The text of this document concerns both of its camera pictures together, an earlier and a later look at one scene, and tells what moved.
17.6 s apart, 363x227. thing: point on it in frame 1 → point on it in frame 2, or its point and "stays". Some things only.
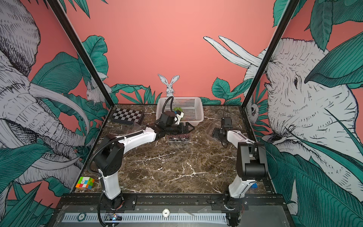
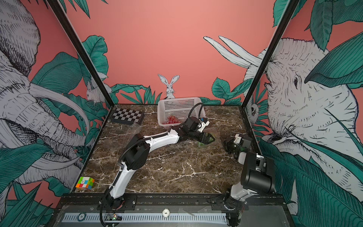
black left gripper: (186, 128) → (203, 135)
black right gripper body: (219, 132) → (232, 146)
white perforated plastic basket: (192, 108) stays
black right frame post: (270, 52) stays
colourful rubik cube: (85, 182) stays
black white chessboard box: (127, 116) stays
